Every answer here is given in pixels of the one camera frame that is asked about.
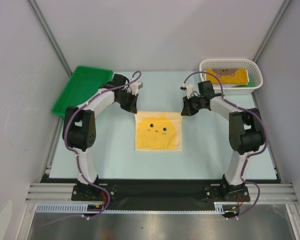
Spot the pale yellow chick towel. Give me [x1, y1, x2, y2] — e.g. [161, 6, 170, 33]
[134, 111, 183, 152]

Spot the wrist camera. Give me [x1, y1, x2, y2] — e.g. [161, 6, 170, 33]
[180, 83, 195, 99]
[128, 78, 143, 96]

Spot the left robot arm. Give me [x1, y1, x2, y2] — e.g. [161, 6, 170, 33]
[62, 71, 143, 200]

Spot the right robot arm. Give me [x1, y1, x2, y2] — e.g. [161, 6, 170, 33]
[180, 81, 267, 201]

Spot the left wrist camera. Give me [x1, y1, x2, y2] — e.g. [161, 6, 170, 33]
[128, 78, 143, 96]

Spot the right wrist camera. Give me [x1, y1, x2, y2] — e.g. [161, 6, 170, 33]
[180, 83, 195, 99]

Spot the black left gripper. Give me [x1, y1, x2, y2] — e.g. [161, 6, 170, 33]
[115, 90, 138, 114]

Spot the grey cable duct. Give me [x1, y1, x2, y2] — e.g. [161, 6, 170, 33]
[36, 202, 237, 214]

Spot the aluminium frame rail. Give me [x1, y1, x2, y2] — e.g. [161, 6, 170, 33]
[25, 183, 298, 204]

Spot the green plastic bin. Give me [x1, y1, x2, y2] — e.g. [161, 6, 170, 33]
[51, 65, 114, 118]

